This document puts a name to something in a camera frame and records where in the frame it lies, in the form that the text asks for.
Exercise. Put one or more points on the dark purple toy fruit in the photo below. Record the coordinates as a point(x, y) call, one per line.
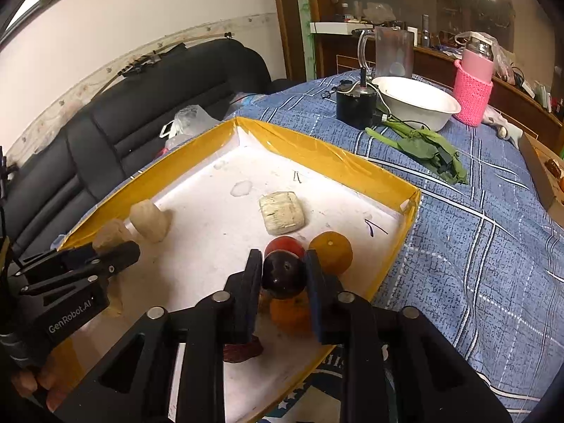
point(282, 277)

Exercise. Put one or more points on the black sofa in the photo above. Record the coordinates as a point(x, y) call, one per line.
point(132, 110)

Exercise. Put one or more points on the small orange fruit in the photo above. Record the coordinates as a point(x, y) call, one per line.
point(560, 183)

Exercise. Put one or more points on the curved bamboo stick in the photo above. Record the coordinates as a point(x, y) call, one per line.
point(176, 43)

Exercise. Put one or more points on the metal bottle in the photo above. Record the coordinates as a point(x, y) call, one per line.
point(425, 31)

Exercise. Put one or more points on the clear plastic bag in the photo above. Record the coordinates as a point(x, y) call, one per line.
point(189, 119)
point(500, 53)

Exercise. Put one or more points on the orange toy fruit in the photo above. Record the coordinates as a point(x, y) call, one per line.
point(288, 315)
point(332, 251)

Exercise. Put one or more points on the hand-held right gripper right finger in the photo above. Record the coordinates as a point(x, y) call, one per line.
point(315, 299)

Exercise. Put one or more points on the dark red toy fruit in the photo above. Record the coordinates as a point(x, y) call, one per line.
point(242, 350)

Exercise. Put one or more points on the black cylinder device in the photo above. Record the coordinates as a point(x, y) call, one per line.
point(356, 105)

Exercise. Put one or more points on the cardboard box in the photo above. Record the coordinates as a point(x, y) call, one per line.
point(542, 172)

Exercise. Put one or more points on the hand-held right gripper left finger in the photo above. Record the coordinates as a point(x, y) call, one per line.
point(253, 291)

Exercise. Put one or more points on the wooden cabinet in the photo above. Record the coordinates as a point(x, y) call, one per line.
point(326, 59)

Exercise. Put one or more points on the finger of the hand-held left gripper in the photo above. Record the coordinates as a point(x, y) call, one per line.
point(66, 284)
point(119, 255)

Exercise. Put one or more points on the person's left hand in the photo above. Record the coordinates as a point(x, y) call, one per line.
point(44, 379)

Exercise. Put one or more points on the yellow-rimmed white tray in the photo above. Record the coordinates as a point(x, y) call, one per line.
point(211, 194)

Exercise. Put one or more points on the green toy vegetable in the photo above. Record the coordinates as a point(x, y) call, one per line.
point(423, 147)

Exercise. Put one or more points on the green plastic vine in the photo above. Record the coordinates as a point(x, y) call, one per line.
point(304, 9)

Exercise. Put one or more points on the brown toy fruit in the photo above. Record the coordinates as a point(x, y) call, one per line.
point(553, 167)

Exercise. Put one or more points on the clear plastic pitcher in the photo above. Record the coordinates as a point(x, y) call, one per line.
point(392, 53)

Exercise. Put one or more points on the white cloth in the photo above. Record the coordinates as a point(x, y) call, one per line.
point(502, 125)

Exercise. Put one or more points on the white bowl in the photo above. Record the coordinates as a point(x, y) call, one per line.
point(418, 101)

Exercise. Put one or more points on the pink knit-covered bottle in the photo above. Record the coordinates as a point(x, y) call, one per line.
point(473, 88)

